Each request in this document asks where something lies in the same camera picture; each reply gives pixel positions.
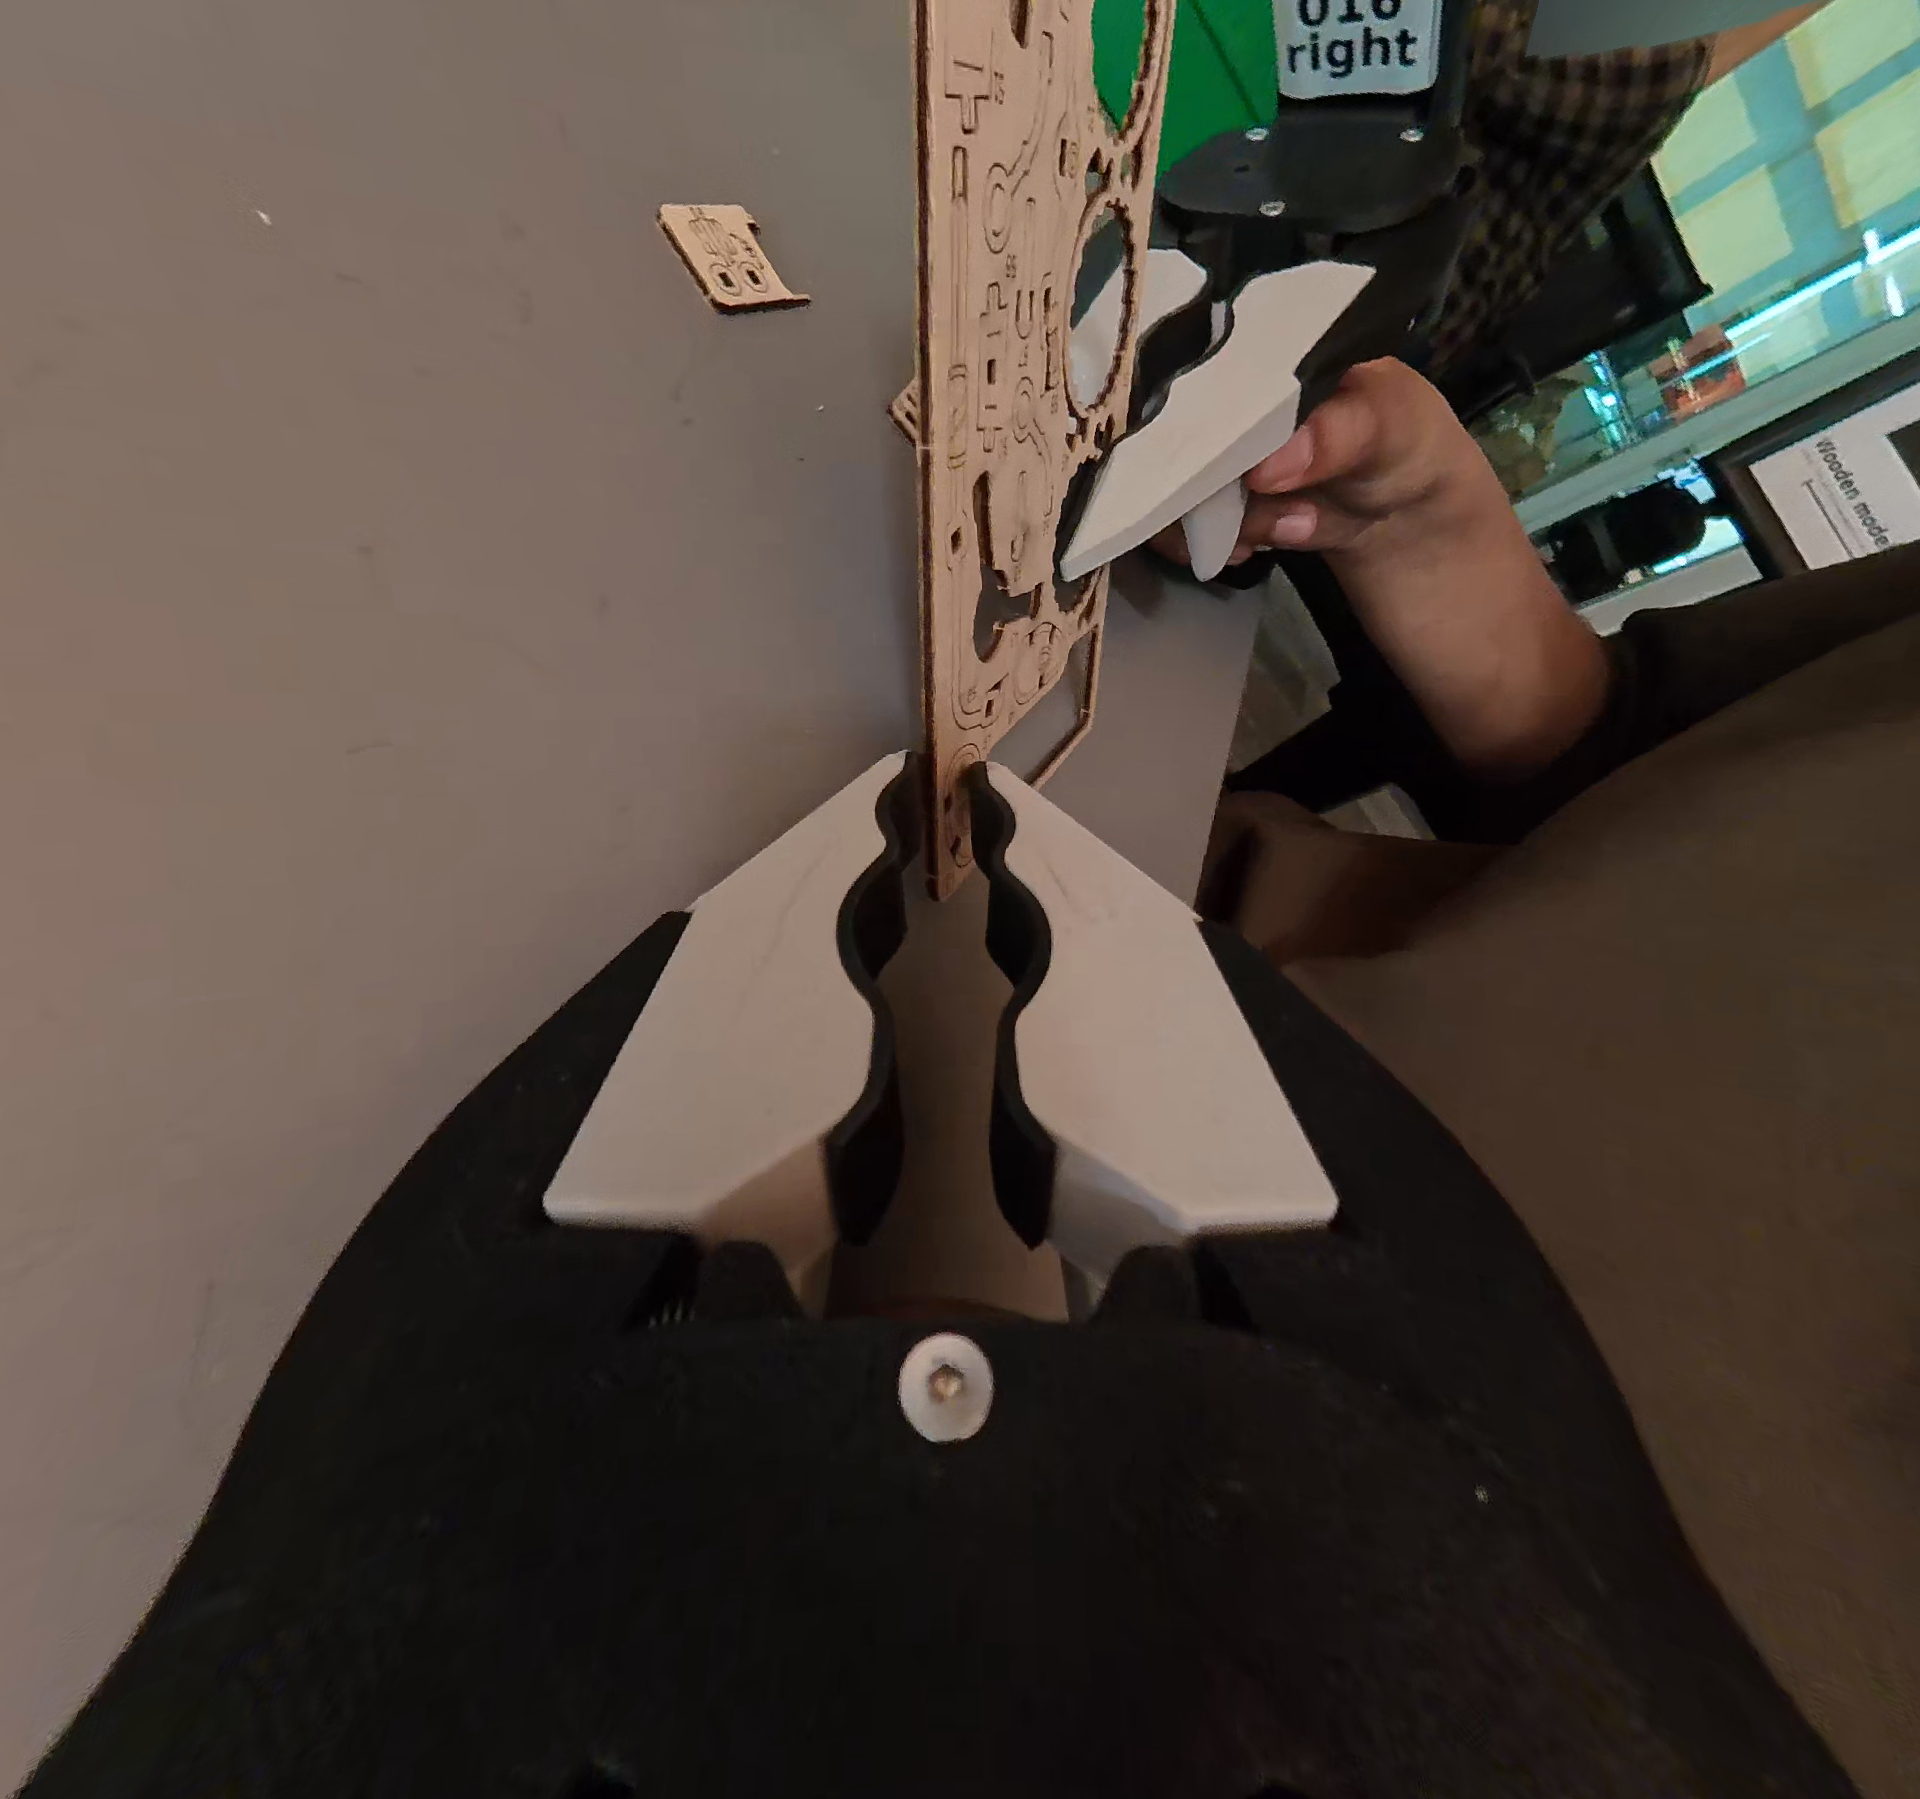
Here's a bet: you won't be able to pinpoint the framed black-white marker poster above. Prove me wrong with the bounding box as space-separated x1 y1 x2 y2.
1710 381 1920 580

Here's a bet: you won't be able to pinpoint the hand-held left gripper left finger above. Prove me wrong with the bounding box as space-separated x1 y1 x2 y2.
540 750 913 1301

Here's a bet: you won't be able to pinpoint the small wooden piece round holes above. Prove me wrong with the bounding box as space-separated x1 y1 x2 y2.
660 202 813 319

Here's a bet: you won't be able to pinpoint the green plastic bin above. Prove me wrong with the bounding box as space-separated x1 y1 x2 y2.
1086 0 1287 205

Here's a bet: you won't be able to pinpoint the person's right hand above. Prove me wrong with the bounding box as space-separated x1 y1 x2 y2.
1237 355 1505 604

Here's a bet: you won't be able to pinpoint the person's right forearm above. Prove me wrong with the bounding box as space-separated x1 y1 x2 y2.
1351 479 1617 815

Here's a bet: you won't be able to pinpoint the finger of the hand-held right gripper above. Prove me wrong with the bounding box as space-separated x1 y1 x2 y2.
1071 251 1211 416
1057 257 1380 584

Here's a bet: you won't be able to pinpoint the wooden puzzle parts sheet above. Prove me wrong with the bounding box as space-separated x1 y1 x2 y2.
891 0 1195 901

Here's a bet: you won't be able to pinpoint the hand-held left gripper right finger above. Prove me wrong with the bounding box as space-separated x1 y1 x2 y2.
972 761 1340 1301

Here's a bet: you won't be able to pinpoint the grey desk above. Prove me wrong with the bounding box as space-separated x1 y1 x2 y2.
0 0 1261 1799

